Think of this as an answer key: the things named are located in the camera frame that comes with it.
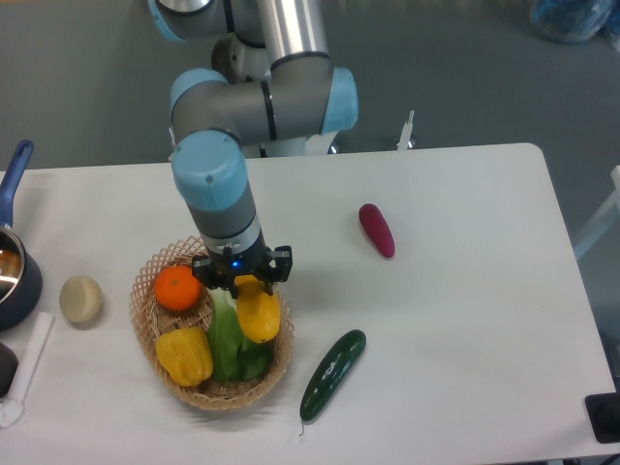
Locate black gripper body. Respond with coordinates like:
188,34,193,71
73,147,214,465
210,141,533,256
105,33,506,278
206,232,268,276

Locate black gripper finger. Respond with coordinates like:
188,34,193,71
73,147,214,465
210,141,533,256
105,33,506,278
252,245,293,295
191,255,237,299

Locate yellow mango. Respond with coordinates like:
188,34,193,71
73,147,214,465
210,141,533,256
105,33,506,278
234,275,281,344

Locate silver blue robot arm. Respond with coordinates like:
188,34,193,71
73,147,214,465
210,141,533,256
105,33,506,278
149,1,358,293

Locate woven wicker basket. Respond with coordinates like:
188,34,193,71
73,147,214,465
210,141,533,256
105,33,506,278
130,236,295,411

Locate orange fruit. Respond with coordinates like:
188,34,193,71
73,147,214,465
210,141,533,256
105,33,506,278
154,265,202,311

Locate yellow bell pepper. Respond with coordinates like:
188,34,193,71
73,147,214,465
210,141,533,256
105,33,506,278
155,327,214,388

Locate green bok choy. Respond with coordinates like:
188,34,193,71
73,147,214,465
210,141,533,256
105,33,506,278
206,289,272,384

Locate purple sweet potato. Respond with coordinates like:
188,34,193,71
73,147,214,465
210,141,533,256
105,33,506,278
358,203,395,260

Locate beige round potato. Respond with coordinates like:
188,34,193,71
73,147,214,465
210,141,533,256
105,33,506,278
59,275,103,324

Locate dark green cucumber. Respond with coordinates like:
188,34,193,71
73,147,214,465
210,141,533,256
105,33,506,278
298,328,367,437

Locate dark blue saucepan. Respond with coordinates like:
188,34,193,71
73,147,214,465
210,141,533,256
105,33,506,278
1,139,43,331

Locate black object at left edge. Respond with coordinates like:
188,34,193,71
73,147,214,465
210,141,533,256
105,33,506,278
0,343,18,398

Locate black device at table edge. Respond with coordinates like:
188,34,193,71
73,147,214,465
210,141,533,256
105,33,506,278
584,392,619,444

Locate blue plastic bag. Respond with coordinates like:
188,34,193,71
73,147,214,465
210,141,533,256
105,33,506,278
529,0,619,45

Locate white frame at right edge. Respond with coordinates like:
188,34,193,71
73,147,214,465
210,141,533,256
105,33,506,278
573,166,619,261

